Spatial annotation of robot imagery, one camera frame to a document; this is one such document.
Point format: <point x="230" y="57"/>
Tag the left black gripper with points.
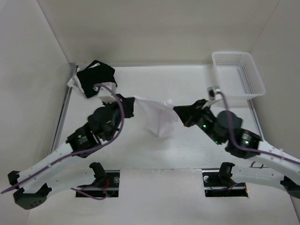
<point x="128" y="104"/>

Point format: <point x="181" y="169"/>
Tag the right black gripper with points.
<point x="189" y="114"/>

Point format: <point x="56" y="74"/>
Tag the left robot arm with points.
<point x="61" y="169"/>

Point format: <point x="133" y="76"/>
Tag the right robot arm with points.
<point x="282" y="171"/>

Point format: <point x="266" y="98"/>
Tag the folded black tank top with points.
<point x="95" y="72"/>

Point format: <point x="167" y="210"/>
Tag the white plastic basket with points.
<point x="237" y="75"/>

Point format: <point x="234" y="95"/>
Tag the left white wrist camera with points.
<point x="103" y="94"/>

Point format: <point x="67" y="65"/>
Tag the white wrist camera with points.
<point x="213" y="93"/>
<point x="103" y="94"/>

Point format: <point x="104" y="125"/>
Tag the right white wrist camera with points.
<point x="213" y="93"/>

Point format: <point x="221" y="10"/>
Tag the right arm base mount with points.
<point x="219" y="183"/>

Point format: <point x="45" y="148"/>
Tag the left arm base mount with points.
<point x="105" y="185"/>

